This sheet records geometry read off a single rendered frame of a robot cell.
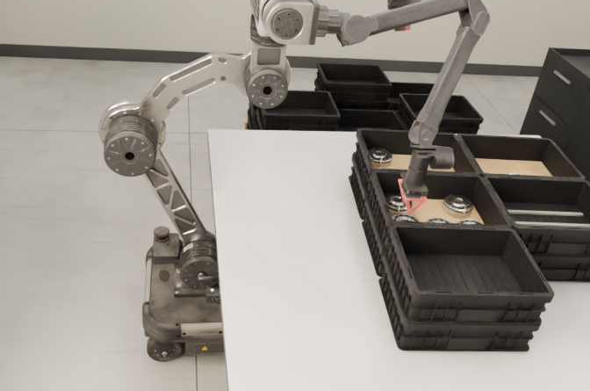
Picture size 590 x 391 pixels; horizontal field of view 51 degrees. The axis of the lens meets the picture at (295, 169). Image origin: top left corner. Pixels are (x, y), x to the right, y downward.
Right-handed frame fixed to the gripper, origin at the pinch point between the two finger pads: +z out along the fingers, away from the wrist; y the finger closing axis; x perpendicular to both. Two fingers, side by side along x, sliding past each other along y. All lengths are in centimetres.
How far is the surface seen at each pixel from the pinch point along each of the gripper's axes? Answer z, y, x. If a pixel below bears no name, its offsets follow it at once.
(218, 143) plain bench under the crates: 23, 71, 61
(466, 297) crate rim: 0.8, -40.0, -6.7
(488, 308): 5.8, -38.8, -14.8
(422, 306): 5.3, -39.1, 4.1
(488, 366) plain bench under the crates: 23, -44, -18
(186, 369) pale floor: 94, 12, 68
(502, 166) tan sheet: 9, 44, -51
